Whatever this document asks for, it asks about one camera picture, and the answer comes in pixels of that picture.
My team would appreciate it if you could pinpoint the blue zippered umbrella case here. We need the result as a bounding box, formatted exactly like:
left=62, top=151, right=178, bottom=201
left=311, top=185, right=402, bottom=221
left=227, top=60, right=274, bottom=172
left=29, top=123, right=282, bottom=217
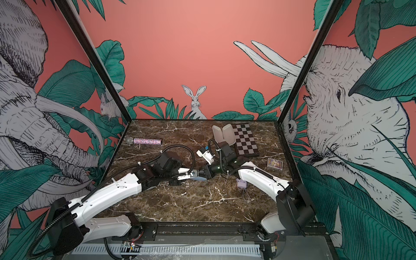
left=190, top=170, right=207, bottom=182

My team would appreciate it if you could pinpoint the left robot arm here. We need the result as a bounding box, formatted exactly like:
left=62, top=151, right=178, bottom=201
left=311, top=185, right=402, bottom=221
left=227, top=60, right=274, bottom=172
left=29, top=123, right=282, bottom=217
left=44, top=151, right=195, bottom=256

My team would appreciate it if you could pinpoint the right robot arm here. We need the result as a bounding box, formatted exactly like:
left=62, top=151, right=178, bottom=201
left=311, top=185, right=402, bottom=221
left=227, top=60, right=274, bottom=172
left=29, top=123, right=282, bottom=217
left=197, top=142, right=315, bottom=239

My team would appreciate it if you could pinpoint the purple folded umbrella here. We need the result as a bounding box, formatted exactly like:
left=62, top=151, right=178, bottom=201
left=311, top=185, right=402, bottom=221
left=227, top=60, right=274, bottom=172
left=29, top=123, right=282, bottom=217
left=236, top=178, right=248, bottom=189

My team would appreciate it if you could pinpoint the purple zippered umbrella case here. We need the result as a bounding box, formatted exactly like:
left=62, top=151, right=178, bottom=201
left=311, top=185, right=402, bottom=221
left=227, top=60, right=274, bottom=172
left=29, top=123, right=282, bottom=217
left=212, top=124, right=236, bottom=146

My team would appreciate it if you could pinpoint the checkered chess board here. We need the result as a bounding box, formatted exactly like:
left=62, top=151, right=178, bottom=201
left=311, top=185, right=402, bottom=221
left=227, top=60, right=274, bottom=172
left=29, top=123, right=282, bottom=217
left=232, top=123, right=260, bottom=158

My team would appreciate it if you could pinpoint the glittery purple bottle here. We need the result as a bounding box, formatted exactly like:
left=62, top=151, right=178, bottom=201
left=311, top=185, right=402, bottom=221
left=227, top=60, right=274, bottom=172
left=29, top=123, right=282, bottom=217
left=126, top=136, right=163, bottom=145

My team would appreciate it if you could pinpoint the small card box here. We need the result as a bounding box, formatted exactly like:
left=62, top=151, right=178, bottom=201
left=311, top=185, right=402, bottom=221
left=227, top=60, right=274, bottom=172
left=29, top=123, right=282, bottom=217
left=267, top=158, right=283, bottom=170

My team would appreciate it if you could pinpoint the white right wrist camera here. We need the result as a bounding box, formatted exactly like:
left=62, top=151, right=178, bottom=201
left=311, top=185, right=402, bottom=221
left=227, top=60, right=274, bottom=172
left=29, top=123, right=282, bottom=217
left=197, top=147, right=215, bottom=165

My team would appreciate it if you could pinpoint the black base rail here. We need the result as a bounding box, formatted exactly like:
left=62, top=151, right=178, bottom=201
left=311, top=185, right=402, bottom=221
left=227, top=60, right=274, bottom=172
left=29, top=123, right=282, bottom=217
left=77, top=221, right=329, bottom=243

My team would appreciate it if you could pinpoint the white perforated cable duct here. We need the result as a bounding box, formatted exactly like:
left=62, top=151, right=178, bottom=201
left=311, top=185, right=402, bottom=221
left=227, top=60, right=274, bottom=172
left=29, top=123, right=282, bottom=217
left=71, top=243, right=262, bottom=256

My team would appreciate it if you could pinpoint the right black frame post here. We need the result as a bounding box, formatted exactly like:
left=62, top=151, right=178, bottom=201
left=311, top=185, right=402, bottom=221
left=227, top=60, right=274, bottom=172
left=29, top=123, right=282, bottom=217
left=277, top=0, right=343, bottom=125

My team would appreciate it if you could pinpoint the black frame post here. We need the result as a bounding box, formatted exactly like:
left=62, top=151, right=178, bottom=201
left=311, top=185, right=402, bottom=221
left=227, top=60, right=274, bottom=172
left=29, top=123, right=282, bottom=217
left=55, top=1, right=132, bottom=124
left=277, top=0, right=343, bottom=125

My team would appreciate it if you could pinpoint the left black frame post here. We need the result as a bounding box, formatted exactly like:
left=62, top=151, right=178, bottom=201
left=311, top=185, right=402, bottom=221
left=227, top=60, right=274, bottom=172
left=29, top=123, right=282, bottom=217
left=55, top=1, right=132, bottom=124

